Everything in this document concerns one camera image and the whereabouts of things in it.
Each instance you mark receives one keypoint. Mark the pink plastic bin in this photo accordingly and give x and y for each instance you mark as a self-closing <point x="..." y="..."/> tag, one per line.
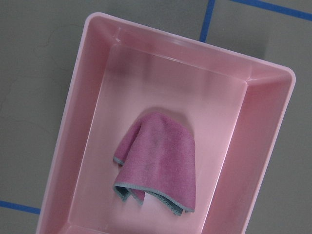
<point x="233" y="103"/>

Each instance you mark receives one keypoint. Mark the pink fleece cloth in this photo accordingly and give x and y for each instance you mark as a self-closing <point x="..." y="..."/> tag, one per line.
<point x="157" y="157"/>

